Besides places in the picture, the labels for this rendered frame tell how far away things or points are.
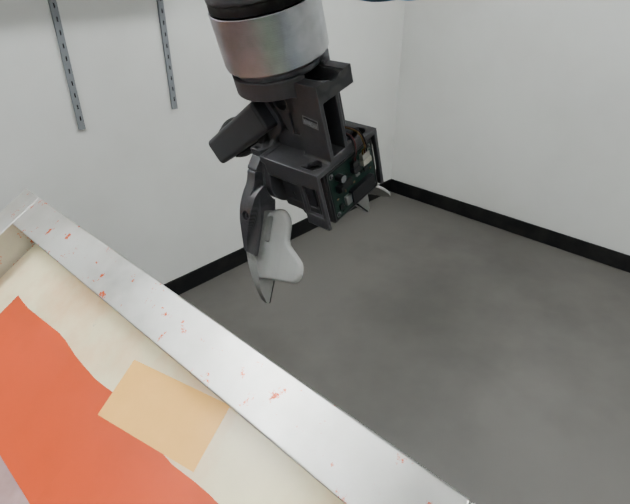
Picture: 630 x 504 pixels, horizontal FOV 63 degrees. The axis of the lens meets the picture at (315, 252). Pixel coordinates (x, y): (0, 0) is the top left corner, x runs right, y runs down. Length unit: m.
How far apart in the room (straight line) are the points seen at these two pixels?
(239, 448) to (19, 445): 0.20
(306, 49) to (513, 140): 3.46
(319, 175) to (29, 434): 0.31
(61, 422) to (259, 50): 0.32
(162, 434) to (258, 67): 0.26
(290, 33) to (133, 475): 0.31
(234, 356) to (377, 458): 0.12
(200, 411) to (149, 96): 2.38
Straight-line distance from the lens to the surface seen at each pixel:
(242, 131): 0.42
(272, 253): 0.44
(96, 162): 2.63
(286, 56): 0.35
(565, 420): 2.57
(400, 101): 4.18
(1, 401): 0.53
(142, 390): 0.43
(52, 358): 0.51
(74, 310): 0.53
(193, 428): 0.39
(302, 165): 0.38
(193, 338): 0.37
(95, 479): 0.42
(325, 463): 0.30
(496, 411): 2.49
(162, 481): 0.39
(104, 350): 0.47
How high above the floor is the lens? 1.75
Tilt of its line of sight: 30 degrees down
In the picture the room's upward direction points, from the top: straight up
